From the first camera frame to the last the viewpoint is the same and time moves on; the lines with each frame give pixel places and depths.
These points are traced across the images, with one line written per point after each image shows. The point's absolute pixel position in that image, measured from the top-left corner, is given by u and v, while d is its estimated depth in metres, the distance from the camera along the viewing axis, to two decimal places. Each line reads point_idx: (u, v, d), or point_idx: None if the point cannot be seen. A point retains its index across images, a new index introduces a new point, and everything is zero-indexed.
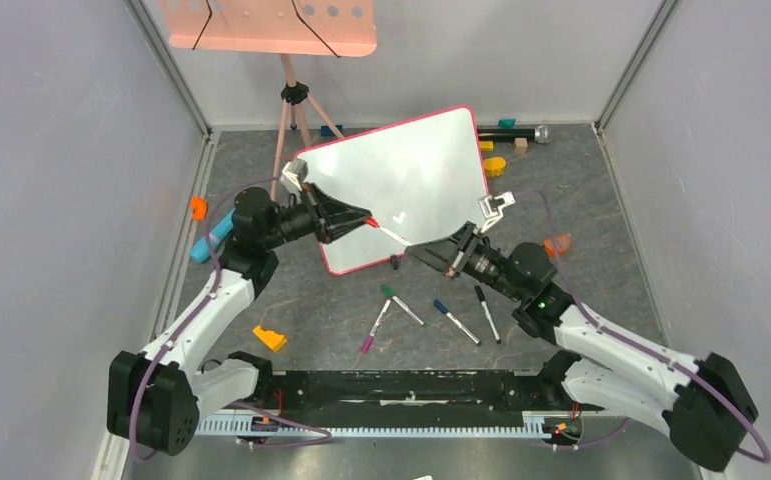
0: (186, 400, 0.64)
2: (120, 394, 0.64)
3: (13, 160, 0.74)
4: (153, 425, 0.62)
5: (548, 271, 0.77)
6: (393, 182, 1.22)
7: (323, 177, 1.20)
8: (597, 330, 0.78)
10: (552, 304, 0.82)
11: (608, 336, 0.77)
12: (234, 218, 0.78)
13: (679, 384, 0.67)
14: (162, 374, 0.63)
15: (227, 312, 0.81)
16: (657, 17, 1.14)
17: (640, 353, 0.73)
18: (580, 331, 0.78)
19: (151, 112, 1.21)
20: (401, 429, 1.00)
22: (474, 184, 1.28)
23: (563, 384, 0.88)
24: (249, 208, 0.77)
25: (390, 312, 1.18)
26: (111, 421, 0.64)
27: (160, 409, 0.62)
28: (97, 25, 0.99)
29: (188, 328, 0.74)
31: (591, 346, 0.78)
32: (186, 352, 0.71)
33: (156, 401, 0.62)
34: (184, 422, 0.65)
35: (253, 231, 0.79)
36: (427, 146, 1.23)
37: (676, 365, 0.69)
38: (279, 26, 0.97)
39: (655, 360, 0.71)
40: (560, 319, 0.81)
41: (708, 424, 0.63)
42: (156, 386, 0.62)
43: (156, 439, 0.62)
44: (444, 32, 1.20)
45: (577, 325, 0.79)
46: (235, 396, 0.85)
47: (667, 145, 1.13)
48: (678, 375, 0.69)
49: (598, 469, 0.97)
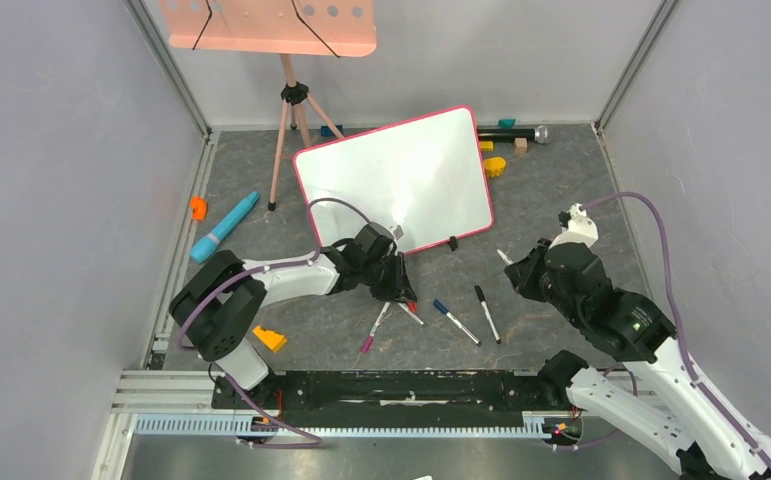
0: (244, 322, 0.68)
2: (204, 281, 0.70)
3: (12, 159, 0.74)
4: (208, 324, 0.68)
5: (586, 263, 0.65)
6: (394, 180, 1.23)
7: (323, 176, 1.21)
8: (691, 381, 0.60)
10: (644, 322, 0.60)
11: (699, 394, 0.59)
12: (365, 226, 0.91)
13: (756, 473, 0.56)
14: (246, 286, 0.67)
15: (305, 283, 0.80)
16: (657, 17, 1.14)
17: (721, 420, 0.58)
18: (670, 375, 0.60)
19: (152, 112, 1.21)
20: (401, 430, 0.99)
22: (474, 183, 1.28)
23: (568, 391, 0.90)
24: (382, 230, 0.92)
25: (390, 312, 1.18)
26: (181, 298, 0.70)
27: (221, 315, 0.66)
28: (97, 24, 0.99)
29: (284, 270, 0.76)
31: (666, 390, 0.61)
32: (270, 284, 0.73)
33: (224, 304, 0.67)
34: (228, 339, 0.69)
35: (369, 247, 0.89)
36: (427, 145, 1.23)
37: (760, 451, 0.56)
38: (279, 25, 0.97)
39: (740, 436, 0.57)
40: (654, 352, 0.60)
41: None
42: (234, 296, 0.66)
43: (202, 338, 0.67)
44: (445, 31, 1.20)
45: (671, 367, 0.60)
46: (239, 379, 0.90)
47: (667, 145, 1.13)
48: (756, 460, 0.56)
49: (598, 469, 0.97)
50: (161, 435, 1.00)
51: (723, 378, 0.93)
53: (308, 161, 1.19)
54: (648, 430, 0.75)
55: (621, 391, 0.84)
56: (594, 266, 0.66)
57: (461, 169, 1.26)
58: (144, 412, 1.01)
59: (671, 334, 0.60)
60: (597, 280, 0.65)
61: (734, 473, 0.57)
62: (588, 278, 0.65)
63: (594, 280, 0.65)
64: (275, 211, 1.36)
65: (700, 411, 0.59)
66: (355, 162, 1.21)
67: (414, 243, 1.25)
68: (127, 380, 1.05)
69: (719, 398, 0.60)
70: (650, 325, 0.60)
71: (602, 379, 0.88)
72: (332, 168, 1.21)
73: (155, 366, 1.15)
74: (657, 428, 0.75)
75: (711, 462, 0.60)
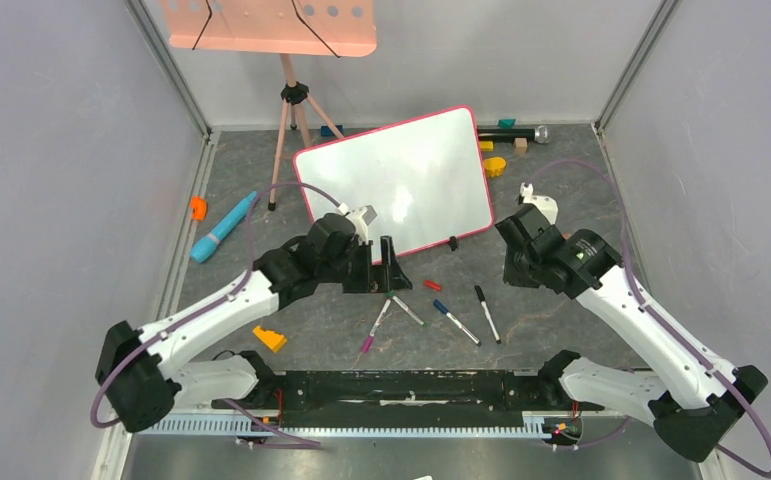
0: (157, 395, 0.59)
2: (106, 361, 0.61)
3: (13, 159, 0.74)
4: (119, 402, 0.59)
5: (524, 211, 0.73)
6: (393, 179, 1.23)
7: (322, 177, 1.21)
8: (639, 306, 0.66)
10: (588, 254, 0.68)
11: (650, 319, 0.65)
12: (315, 225, 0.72)
13: (714, 395, 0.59)
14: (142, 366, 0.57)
15: (234, 321, 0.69)
16: (657, 17, 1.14)
17: (674, 343, 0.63)
18: (619, 302, 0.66)
19: (152, 112, 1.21)
20: (401, 429, 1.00)
22: (473, 182, 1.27)
23: (559, 380, 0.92)
24: (338, 225, 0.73)
25: (390, 311, 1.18)
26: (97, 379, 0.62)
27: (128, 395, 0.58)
28: (97, 24, 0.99)
29: (191, 324, 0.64)
31: (620, 320, 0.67)
32: (176, 349, 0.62)
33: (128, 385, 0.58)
34: (151, 411, 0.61)
35: (323, 247, 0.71)
36: (426, 143, 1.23)
37: (716, 373, 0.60)
38: (279, 25, 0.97)
39: (695, 359, 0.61)
40: (600, 278, 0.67)
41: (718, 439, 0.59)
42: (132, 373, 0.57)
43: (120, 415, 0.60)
44: (444, 32, 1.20)
45: (618, 294, 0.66)
46: (230, 394, 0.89)
47: (666, 145, 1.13)
48: (714, 383, 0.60)
49: (598, 469, 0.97)
50: (162, 435, 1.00)
51: None
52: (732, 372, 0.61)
53: (308, 161, 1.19)
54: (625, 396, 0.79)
55: (594, 375, 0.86)
56: (532, 214, 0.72)
57: (461, 169, 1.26)
58: None
59: (617, 264, 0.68)
60: (540, 226, 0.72)
61: (695, 400, 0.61)
62: (530, 222, 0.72)
63: (537, 226, 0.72)
64: (275, 211, 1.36)
65: (656, 338, 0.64)
66: (354, 162, 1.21)
67: (414, 242, 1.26)
68: None
69: (667, 320, 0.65)
70: (595, 255, 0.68)
71: (590, 364, 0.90)
72: (332, 168, 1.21)
73: None
74: (633, 389, 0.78)
75: (672, 393, 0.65)
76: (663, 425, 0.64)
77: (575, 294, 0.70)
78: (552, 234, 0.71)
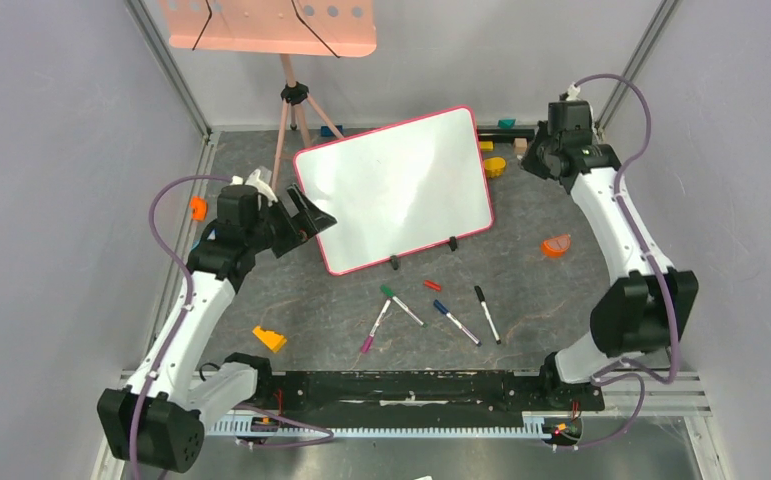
0: (185, 422, 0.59)
2: (117, 432, 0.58)
3: (13, 159, 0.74)
4: (155, 448, 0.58)
5: (576, 103, 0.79)
6: (391, 178, 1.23)
7: (323, 178, 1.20)
8: (612, 196, 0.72)
10: (594, 155, 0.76)
11: (616, 207, 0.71)
12: (219, 201, 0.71)
13: (636, 271, 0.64)
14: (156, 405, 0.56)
15: (204, 330, 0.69)
16: (657, 16, 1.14)
17: (625, 227, 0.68)
18: (596, 190, 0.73)
19: (151, 112, 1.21)
20: (400, 429, 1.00)
22: (472, 181, 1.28)
23: (554, 360, 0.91)
24: (238, 192, 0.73)
25: (390, 312, 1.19)
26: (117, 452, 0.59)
27: (158, 436, 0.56)
28: (97, 24, 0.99)
29: (171, 351, 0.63)
31: (594, 206, 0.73)
32: (173, 379, 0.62)
33: (152, 431, 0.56)
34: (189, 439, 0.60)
35: (239, 218, 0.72)
36: (425, 142, 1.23)
37: (648, 257, 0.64)
38: (279, 26, 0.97)
39: (635, 242, 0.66)
40: (591, 170, 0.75)
41: (632, 317, 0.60)
42: (149, 420, 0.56)
43: (162, 459, 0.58)
44: (444, 32, 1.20)
45: (600, 183, 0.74)
46: (241, 395, 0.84)
47: (666, 146, 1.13)
48: (643, 265, 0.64)
49: (598, 470, 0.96)
50: None
51: (725, 378, 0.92)
52: (666, 265, 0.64)
53: (308, 161, 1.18)
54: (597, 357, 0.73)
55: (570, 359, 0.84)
56: (581, 108, 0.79)
57: (461, 169, 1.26)
58: None
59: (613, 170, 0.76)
60: (578, 122, 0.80)
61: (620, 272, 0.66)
62: (573, 114, 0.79)
63: (575, 118, 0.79)
64: None
65: (611, 219, 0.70)
66: (355, 162, 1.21)
67: (414, 243, 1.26)
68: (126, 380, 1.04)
69: (633, 215, 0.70)
70: (598, 158, 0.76)
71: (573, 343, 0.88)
72: (332, 168, 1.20)
73: None
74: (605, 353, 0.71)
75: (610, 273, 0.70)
76: (597, 318, 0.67)
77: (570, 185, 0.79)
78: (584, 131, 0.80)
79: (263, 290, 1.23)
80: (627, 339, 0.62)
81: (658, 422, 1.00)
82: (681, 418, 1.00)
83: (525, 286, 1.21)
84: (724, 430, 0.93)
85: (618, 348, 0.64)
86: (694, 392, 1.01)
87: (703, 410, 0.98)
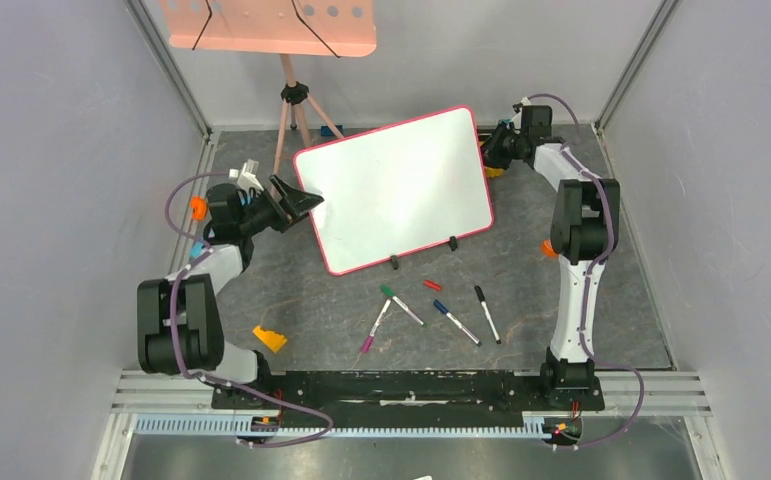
0: (213, 303, 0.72)
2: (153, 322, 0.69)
3: (12, 159, 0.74)
4: (191, 331, 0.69)
5: (540, 107, 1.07)
6: (390, 175, 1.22)
7: (323, 179, 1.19)
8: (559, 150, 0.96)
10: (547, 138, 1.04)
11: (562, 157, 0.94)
12: (210, 206, 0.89)
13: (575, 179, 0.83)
14: (190, 281, 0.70)
15: (225, 269, 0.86)
16: (657, 17, 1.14)
17: (564, 162, 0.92)
18: (547, 149, 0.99)
19: (152, 112, 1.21)
20: (400, 429, 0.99)
22: (472, 178, 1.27)
23: (554, 350, 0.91)
24: (219, 194, 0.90)
25: (390, 312, 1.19)
26: (148, 344, 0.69)
27: (194, 310, 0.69)
28: (97, 24, 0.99)
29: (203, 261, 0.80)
31: (550, 163, 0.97)
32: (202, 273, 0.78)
33: (189, 306, 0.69)
34: (215, 328, 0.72)
35: (230, 212, 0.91)
36: (425, 138, 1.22)
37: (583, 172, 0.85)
38: (280, 25, 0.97)
39: (572, 168, 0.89)
40: (540, 148, 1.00)
41: (572, 210, 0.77)
42: (187, 290, 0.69)
43: (196, 345, 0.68)
44: (444, 32, 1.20)
45: (550, 149, 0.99)
46: (239, 379, 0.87)
47: (666, 145, 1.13)
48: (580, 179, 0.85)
49: (598, 469, 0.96)
50: (161, 435, 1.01)
51: (726, 378, 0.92)
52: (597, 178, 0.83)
53: (308, 162, 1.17)
54: (571, 287, 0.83)
55: (557, 331, 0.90)
56: (541, 110, 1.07)
57: (461, 169, 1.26)
58: (143, 412, 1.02)
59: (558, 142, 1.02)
60: (541, 121, 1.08)
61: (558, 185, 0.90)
62: (538, 115, 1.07)
63: (539, 118, 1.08)
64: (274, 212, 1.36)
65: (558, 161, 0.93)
66: (355, 162, 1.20)
67: (414, 242, 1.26)
68: (126, 379, 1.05)
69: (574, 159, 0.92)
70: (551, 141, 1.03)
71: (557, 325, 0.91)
72: (332, 168, 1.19)
73: None
74: (574, 277, 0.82)
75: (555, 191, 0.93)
76: (554, 236, 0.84)
77: (532, 164, 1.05)
78: (546, 127, 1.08)
79: (263, 290, 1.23)
80: (573, 234, 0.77)
81: (658, 422, 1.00)
82: (681, 418, 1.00)
83: (525, 286, 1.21)
84: (724, 429, 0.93)
85: (568, 249, 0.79)
86: (694, 391, 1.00)
87: (703, 410, 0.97)
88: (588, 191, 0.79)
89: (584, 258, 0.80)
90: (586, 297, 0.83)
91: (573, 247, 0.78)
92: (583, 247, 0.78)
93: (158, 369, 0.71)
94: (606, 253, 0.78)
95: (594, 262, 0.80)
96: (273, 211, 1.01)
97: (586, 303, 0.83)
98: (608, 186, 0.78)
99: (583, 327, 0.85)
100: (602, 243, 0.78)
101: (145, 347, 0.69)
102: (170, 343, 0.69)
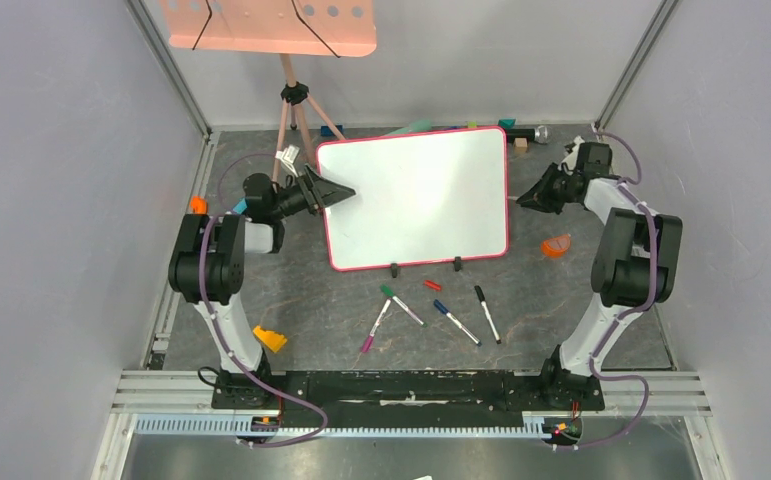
0: (240, 244, 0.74)
2: (187, 243, 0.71)
3: (11, 160, 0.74)
4: (216, 260, 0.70)
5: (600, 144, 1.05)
6: (404, 179, 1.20)
7: (343, 175, 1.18)
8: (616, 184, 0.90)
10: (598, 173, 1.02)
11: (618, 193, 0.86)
12: (245, 197, 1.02)
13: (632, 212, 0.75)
14: (228, 217, 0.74)
15: (257, 241, 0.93)
16: (657, 17, 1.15)
17: (620, 194, 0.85)
18: (600, 184, 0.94)
19: (151, 112, 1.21)
20: (401, 429, 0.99)
22: (494, 187, 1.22)
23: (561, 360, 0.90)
24: (255, 190, 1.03)
25: (390, 312, 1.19)
26: (174, 260, 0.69)
27: (225, 241, 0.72)
28: (96, 24, 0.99)
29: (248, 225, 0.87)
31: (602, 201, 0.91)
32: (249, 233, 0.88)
33: (223, 236, 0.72)
34: (236, 266, 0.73)
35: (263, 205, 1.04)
36: (441, 142, 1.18)
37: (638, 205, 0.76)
38: (280, 25, 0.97)
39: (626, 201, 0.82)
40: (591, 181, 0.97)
41: (616, 245, 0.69)
42: (227, 221, 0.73)
43: (218, 274, 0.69)
44: (444, 32, 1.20)
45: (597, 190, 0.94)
46: (240, 352, 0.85)
47: (666, 146, 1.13)
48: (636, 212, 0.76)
49: (598, 469, 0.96)
50: (162, 435, 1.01)
51: (726, 378, 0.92)
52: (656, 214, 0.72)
53: (329, 157, 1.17)
54: (596, 323, 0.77)
55: (569, 341, 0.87)
56: (600, 148, 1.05)
57: (481, 188, 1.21)
58: (143, 412, 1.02)
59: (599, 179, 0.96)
60: (599, 158, 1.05)
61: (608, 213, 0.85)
62: (596, 151, 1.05)
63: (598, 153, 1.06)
64: None
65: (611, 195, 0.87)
66: (375, 164, 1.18)
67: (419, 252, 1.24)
68: (126, 380, 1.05)
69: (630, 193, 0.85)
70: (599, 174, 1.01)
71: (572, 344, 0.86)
72: (352, 167, 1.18)
73: (155, 366, 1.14)
74: (602, 315, 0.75)
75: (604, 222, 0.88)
76: (594, 277, 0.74)
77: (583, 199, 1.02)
78: (603, 164, 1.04)
79: (263, 290, 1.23)
80: (613, 273, 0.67)
81: (658, 422, 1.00)
82: (681, 418, 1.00)
83: (525, 286, 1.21)
84: (724, 429, 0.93)
85: (607, 290, 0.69)
86: (694, 391, 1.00)
87: (703, 410, 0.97)
88: (641, 227, 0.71)
89: (621, 302, 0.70)
90: (609, 334, 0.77)
91: (613, 288, 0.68)
92: (623, 292, 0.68)
93: (177, 289, 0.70)
94: (650, 304, 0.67)
95: (634, 307, 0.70)
96: (303, 198, 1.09)
97: (606, 339, 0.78)
98: (666, 223, 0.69)
99: (596, 353, 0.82)
100: (647, 290, 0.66)
101: (174, 261, 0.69)
102: (193, 266, 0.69)
